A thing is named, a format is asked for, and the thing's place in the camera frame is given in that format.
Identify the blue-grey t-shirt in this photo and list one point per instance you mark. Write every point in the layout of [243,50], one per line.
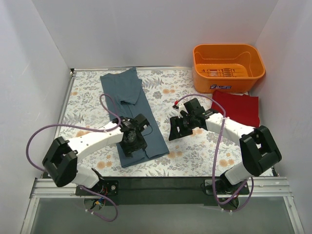
[129,100]

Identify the aluminium frame rail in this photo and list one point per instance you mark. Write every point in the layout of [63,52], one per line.
[267,208]

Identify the orange plastic basket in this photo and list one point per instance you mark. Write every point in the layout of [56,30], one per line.
[230,68]

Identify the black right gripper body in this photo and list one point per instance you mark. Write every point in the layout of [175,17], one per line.
[179,127]

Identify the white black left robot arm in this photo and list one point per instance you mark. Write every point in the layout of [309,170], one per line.
[64,155]

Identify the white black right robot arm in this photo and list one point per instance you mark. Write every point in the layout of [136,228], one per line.
[258,148]

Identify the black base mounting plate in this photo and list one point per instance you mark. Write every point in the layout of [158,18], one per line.
[157,190]

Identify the floral patterned table mat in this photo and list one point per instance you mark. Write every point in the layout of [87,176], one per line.
[199,154]

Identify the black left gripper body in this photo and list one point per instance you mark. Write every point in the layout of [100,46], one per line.
[137,149]

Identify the red folded t-shirt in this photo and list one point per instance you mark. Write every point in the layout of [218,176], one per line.
[243,109]

